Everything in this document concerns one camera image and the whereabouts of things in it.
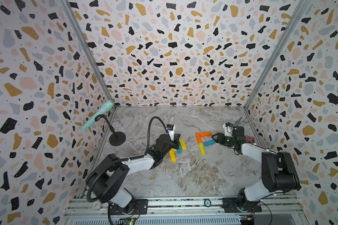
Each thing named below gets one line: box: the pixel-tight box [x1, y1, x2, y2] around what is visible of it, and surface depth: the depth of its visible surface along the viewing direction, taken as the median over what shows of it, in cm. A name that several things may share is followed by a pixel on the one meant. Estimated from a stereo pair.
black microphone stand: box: [94, 114, 127, 147], surface depth 100 cm
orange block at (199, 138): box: [195, 132, 203, 144], surface depth 105 cm
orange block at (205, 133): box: [199, 131, 213, 137], surface depth 106 cm
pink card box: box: [245, 135, 256, 143], surface depth 103 cm
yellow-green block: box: [198, 142, 207, 156], surface depth 97 cm
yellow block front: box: [169, 148, 177, 163], surface depth 92 cm
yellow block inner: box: [179, 138, 188, 151], surface depth 99 cm
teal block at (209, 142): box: [203, 139, 216, 147], surface depth 102 cm
